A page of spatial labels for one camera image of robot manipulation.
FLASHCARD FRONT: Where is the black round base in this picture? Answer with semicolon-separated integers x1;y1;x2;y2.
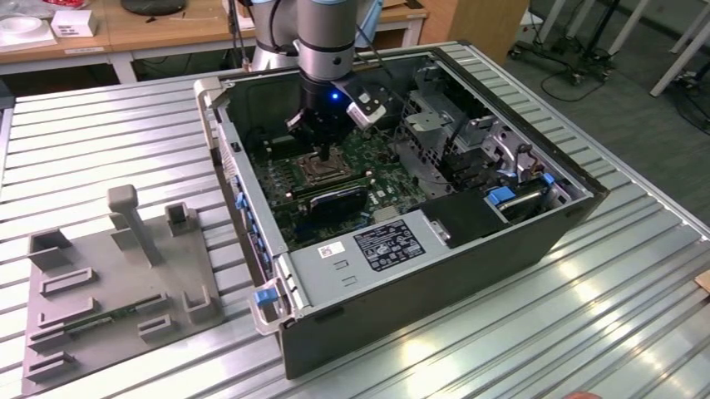
120;0;187;14

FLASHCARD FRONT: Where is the blue plastic latch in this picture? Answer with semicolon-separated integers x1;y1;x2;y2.
486;186;516;205

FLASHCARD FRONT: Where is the white table frame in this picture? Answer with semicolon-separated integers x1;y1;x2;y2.
531;0;710;99

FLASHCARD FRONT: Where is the white cardboard box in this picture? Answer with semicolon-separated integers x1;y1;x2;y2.
49;10;100;39

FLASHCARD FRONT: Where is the metal socket cover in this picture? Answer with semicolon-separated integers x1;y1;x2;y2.
301;150;347;179

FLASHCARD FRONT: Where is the black graphics card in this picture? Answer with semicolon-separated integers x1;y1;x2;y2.
292;185;368;246

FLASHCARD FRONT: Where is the wooden cabinet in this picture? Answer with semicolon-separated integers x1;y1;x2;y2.
424;0;530;67

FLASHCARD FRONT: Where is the grey metal drive cage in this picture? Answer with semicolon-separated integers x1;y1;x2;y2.
387;64;490;196

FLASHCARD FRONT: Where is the black open PC case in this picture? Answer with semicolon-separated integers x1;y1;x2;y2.
192;40;611;380

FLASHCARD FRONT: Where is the wooden desk white frame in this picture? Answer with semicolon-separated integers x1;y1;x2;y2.
0;0;137;84
101;0;431;82

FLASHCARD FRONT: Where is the grey parts rack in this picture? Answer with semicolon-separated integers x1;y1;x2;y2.
20;184;227;396

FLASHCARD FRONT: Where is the grey power supply unit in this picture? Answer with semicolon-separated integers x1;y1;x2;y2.
279;209;453;322

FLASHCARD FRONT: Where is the green RAM stick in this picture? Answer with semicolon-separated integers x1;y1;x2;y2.
57;301;147;336
287;172;371;199

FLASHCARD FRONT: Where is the green motherboard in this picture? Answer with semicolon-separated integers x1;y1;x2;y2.
243;124;439;247

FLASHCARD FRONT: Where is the CPU socket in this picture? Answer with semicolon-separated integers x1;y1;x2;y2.
297;148;360;180

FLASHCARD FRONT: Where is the black plastic shroud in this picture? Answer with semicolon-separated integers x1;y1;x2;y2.
419;193;515;249

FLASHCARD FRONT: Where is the black wheeled stand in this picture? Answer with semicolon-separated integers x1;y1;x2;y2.
507;0;620;88

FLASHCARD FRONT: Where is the white plastic tray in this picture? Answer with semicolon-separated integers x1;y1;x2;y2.
0;14;57;47

